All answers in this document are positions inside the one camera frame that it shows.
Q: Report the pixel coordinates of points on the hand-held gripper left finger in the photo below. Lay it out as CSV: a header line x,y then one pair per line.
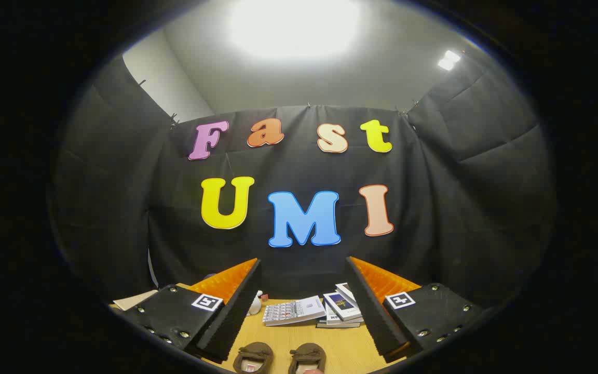
x,y
236,317

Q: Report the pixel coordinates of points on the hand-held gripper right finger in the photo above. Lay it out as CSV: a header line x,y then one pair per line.
x,y
374,317

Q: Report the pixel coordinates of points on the brown fuzzy shoe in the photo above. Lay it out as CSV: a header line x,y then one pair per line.
x,y
253,353
308,354

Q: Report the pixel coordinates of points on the beige fabric storage box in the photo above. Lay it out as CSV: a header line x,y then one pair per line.
x,y
135,299

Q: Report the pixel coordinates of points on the white duck plush toy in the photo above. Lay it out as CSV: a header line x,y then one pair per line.
x,y
255,307

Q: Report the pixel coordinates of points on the white book with blue picture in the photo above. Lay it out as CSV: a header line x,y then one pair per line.
x,y
341,306

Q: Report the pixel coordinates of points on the dark grey book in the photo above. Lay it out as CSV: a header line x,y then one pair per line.
x,y
338,326

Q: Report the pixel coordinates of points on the white book with black lettering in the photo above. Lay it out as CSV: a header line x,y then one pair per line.
x,y
333,320

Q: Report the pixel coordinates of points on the white book with patterned cover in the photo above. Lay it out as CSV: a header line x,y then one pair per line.
x,y
294,311

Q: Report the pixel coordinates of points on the small ceiling light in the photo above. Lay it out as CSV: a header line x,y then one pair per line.
x,y
449,60

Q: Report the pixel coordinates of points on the large ceiling light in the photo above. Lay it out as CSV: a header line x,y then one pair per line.
x,y
294,26

